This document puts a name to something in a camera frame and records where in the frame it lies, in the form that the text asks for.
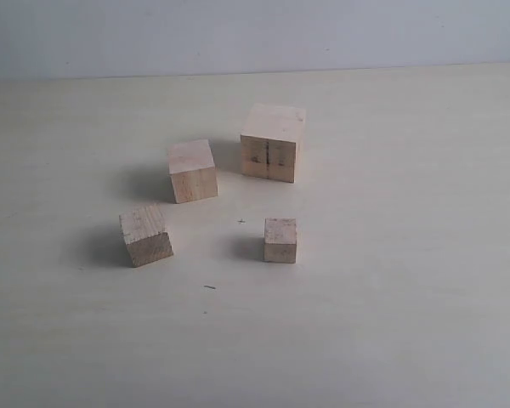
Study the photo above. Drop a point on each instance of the smallest wooden cube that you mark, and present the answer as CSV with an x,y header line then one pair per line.
x,y
280,240

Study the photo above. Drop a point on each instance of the second largest wooden cube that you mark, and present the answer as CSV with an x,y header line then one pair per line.
x,y
192,171

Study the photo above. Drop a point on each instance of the third largest wooden cube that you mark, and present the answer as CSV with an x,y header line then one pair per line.
x,y
145,234

